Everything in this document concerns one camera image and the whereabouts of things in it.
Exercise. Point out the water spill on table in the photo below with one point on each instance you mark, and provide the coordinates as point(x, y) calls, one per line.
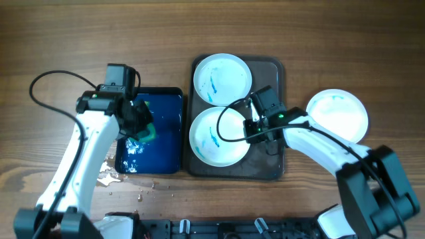
point(130, 186)

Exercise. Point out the small white plate far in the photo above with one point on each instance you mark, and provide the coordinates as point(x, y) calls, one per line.
point(222, 78)

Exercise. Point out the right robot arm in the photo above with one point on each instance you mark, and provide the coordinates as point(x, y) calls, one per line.
point(376, 195)

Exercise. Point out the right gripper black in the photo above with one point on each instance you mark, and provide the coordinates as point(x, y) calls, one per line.
point(249, 124)

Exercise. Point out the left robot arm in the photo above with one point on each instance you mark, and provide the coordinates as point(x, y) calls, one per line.
point(62, 211)

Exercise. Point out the green sponge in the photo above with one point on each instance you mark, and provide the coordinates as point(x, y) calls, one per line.
point(144, 136)

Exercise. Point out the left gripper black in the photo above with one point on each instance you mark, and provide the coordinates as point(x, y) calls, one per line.
point(146, 117)

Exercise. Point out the black tray with blue liquid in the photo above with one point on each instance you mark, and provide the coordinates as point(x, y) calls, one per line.
point(161, 155)

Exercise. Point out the dark brown serving tray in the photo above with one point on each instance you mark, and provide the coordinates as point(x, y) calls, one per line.
point(263, 161)

